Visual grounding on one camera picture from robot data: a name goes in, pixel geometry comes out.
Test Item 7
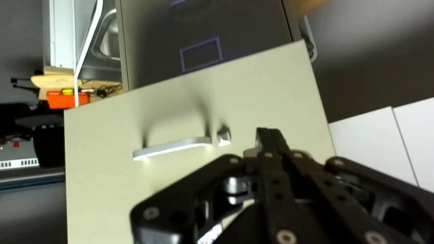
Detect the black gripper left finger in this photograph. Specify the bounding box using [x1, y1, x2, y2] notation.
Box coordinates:
[128, 128, 299, 244]

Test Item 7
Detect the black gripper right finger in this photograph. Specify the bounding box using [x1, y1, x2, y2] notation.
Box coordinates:
[269, 129, 434, 244]

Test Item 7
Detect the tall white two-door cabinet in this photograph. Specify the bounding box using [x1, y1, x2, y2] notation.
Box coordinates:
[328, 96, 434, 194]

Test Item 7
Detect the beige metal filing cabinet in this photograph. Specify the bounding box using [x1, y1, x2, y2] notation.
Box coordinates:
[113, 0, 303, 92]

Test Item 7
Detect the beige drawer with label holder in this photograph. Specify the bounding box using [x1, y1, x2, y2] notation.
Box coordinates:
[127, 0, 295, 88]

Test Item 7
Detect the orange plastic box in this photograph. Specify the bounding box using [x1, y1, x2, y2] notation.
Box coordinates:
[44, 88, 90, 110]

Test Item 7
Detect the stainless steel sink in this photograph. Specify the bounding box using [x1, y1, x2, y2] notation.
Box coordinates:
[87, 7, 121, 64]

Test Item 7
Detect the grey electronic device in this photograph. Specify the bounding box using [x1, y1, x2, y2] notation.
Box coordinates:
[0, 137, 40, 172]

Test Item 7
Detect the wooden board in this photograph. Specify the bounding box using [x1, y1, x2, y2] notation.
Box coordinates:
[29, 72, 124, 101]

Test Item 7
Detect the white metal pole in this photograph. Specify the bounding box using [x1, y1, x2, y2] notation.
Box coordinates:
[73, 0, 105, 109]

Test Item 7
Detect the white upright panel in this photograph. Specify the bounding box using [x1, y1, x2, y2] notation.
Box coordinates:
[47, 0, 78, 71]

